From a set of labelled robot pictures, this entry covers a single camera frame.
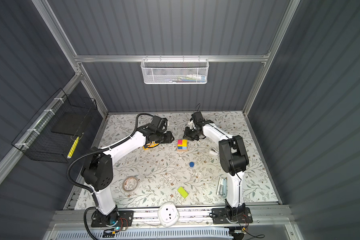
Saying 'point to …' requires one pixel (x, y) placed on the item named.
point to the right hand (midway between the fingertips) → (185, 137)
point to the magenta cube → (179, 141)
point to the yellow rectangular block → (182, 145)
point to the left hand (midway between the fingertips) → (173, 138)
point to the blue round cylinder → (191, 164)
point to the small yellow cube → (184, 141)
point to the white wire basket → (174, 71)
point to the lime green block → (182, 192)
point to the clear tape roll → (130, 183)
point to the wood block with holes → (181, 150)
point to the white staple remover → (213, 152)
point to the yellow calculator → (150, 145)
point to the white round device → (168, 214)
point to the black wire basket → (51, 134)
